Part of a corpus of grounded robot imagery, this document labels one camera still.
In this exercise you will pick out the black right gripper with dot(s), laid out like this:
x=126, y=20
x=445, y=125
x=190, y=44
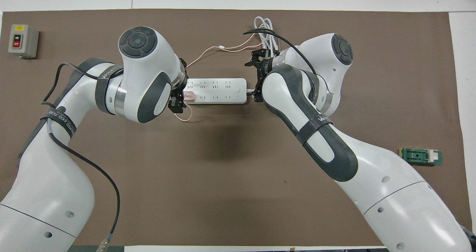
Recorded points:
x=264, y=67

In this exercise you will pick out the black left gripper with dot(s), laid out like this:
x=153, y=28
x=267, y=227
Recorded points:
x=183, y=77

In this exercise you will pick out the pink charger plug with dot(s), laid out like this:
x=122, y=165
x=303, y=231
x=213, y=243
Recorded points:
x=190, y=96

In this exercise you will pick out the white power strip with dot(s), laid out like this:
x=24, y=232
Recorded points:
x=219, y=92

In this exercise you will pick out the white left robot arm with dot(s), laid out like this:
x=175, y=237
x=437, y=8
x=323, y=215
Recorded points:
x=141, y=77

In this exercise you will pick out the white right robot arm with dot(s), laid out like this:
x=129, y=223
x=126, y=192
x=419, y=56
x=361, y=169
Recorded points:
x=372, y=177

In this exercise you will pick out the brown table mat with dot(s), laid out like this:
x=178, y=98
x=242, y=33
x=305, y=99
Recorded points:
x=223, y=207

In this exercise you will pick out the green circuit board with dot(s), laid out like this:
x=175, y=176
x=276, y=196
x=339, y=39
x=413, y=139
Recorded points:
x=418, y=156

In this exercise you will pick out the grey on-off switch box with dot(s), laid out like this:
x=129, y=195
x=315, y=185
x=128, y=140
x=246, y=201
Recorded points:
x=22, y=40

